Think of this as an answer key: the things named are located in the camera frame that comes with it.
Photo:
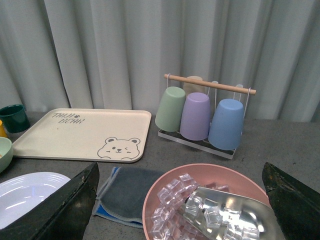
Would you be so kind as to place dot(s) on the cream bear tray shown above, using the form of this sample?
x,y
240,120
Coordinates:
x,y
102,135

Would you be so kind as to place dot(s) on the purple cup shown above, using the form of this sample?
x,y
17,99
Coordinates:
x,y
195,120

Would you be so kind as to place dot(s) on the yellow mug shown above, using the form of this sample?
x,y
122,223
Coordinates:
x,y
2,130

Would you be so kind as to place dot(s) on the light green bowl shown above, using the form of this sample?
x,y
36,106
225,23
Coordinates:
x,y
6,153

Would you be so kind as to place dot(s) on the blue cup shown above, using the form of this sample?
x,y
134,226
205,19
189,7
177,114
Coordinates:
x,y
227,125

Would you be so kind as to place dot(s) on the grey blue cloth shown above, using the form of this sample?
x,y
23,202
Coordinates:
x,y
121,197

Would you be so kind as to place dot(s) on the white cup rack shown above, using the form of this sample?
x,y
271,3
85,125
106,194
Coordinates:
x,y
204,144

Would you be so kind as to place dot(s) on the dark green mug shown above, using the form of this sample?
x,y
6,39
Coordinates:
x,y
14,118

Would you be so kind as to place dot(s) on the green cup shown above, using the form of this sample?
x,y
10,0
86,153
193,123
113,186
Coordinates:
x,y
169,113

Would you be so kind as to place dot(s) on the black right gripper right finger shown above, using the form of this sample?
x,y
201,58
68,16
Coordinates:
x,y
296,206

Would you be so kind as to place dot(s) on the metal ice scoop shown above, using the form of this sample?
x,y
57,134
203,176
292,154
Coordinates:
x,y
222,215

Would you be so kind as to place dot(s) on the beige cup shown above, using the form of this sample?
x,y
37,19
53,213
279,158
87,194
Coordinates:
x,y
192,88

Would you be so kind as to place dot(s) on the pink bowl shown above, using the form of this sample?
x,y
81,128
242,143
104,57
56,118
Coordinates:
x,y
203,174

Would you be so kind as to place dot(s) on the clear ice cubes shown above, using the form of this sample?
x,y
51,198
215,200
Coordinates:
x,y
168,224

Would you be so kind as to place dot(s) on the white plate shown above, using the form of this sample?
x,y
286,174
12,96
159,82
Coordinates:
x,y
21,194

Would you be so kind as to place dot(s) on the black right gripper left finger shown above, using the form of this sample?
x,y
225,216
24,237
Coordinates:
x,y
64,215

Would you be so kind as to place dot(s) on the grey curtain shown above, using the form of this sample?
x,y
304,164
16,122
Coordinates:
x,y
113,54

